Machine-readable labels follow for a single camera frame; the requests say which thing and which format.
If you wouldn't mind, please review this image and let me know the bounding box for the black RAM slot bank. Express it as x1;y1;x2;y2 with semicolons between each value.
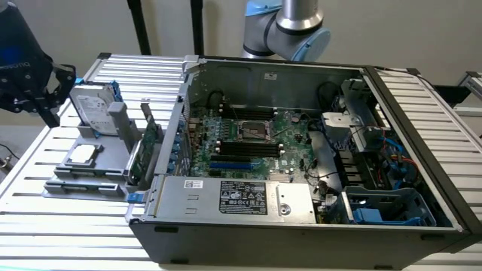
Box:
218;140;282;158
218;104;278;120

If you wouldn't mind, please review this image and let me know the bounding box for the silver hard disk drive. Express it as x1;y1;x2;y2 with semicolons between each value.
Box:
67;84;116;137

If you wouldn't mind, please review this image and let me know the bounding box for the black cable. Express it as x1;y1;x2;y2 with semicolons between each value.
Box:
0;143;21;170

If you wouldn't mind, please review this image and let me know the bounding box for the metal CPU socket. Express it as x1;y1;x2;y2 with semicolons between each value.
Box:
226;119;274;142

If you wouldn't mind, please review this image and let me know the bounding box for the black stand pole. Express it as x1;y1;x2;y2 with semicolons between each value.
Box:
189;0;206;56
125;0;152;56

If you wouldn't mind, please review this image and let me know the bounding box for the silver power supply unit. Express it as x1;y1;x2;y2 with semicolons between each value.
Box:
144;176;317;225

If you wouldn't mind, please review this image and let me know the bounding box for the black expansion slot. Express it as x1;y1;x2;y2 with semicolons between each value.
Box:
208;154;252;164

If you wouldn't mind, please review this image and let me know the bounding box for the grey parts rack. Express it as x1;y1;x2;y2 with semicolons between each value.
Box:
39;97;165;202

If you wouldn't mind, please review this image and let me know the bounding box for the green motherboard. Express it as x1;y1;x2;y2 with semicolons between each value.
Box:
186;106;341;195

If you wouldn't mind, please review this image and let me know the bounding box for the grey metal drive cage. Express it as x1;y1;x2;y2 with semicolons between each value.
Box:
320;78;392;155

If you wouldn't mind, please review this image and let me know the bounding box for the green graphics card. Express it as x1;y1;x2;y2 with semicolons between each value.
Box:
122;98;162;187

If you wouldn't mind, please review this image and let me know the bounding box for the blue wire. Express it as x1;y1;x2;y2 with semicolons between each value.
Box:
380;135;411;190

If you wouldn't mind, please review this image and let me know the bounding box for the red wire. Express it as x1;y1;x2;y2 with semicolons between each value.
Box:
379;135;419;177

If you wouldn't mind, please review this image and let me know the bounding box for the aluminium frame profile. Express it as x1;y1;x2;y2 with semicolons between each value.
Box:
449;70;482;117

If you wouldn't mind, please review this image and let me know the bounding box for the silver CPU chip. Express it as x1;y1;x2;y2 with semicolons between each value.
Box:
69;145;101;164

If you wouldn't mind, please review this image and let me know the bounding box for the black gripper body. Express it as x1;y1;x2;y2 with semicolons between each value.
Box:
0;0;54;111

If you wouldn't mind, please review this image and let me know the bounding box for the blue plastic disk bay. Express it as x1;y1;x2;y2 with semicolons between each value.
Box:
339;185;440;228

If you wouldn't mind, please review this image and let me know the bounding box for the blue expansion slot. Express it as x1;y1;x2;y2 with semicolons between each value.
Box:
208;161;253;172

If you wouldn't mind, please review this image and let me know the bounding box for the black open PC case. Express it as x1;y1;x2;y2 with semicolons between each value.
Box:
126;54;482;265

